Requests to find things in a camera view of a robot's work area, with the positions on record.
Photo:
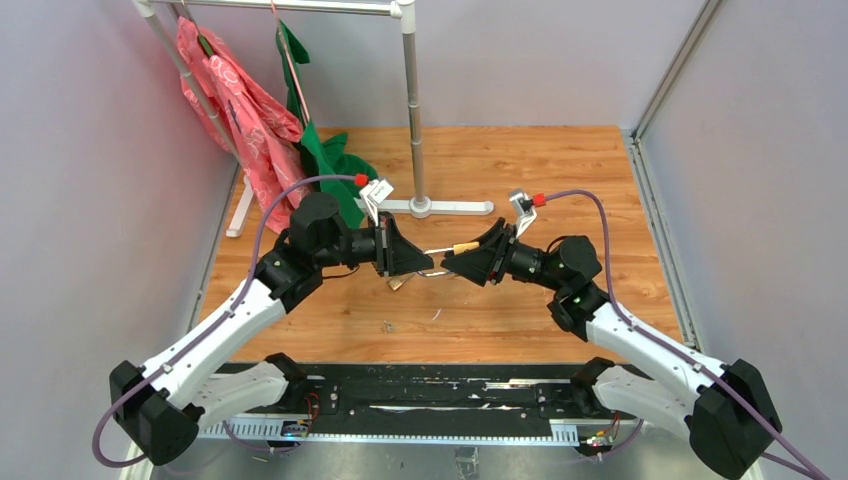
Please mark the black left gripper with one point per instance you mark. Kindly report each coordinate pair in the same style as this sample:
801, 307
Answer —
394, 254

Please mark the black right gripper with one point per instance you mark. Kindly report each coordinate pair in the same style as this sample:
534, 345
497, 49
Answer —
498, 245

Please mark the small brass padlock with key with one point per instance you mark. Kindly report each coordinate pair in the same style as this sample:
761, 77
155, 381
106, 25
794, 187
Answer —
397, 282

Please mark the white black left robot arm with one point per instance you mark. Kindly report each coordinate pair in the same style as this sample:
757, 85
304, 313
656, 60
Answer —
164, 404

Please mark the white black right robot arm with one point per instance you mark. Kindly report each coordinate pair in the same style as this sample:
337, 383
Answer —
723, 410

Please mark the white metal clothes rack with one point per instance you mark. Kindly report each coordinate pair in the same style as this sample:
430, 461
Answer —
420, 205

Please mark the green garment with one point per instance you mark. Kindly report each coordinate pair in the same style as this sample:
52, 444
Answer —
321, 157

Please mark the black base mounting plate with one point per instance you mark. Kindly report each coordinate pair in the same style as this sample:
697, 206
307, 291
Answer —
447, 399

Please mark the pink patterned garment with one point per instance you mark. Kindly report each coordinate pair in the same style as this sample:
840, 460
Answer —
264, 132

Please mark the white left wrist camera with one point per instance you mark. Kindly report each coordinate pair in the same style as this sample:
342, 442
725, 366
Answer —
372, 194

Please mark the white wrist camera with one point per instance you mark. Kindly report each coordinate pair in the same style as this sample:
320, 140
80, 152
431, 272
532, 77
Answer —
372, 194
525, 209

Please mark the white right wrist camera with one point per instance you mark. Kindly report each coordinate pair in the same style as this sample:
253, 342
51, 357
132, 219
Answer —
525, 209

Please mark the slotted grey cable duct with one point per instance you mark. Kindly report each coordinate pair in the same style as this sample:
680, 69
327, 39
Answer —
277, 430

